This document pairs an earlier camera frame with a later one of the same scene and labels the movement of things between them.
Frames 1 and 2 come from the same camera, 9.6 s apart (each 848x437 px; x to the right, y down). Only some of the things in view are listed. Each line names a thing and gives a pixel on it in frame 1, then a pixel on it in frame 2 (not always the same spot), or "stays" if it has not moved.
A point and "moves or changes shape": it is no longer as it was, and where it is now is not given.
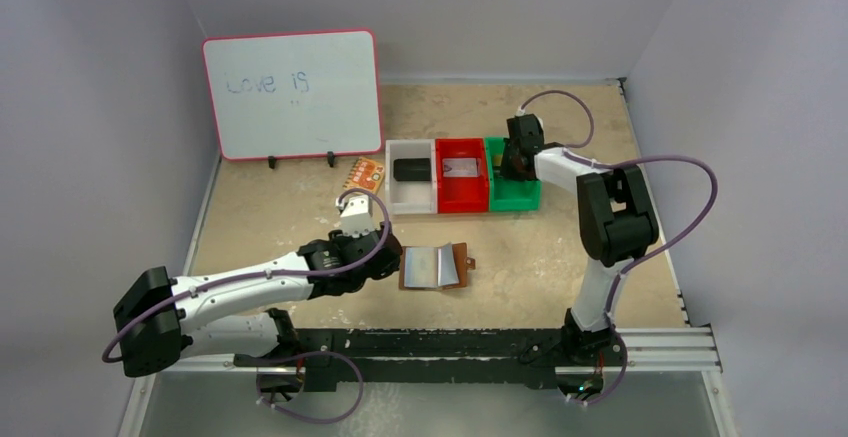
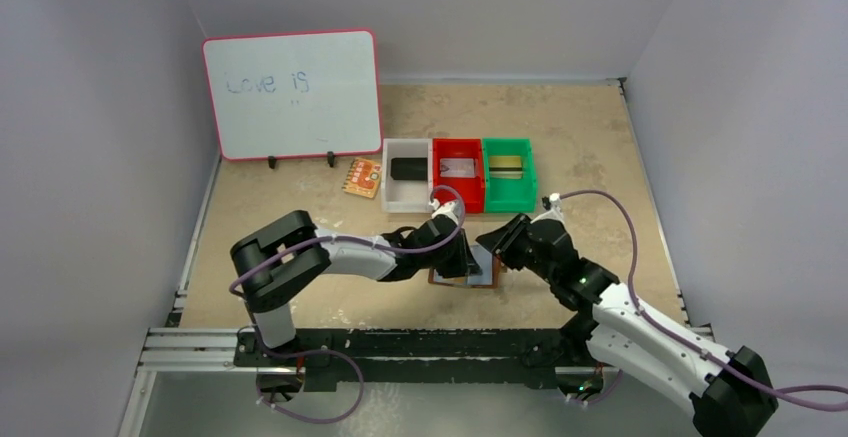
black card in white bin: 412,169 stays
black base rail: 498,357 stays
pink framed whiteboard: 295,94 stays
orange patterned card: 365,174 stays
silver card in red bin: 461,167 stays
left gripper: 343,240 -> 464,263
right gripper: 511,163 -> 512,244
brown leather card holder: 434,268 moves or changes shape
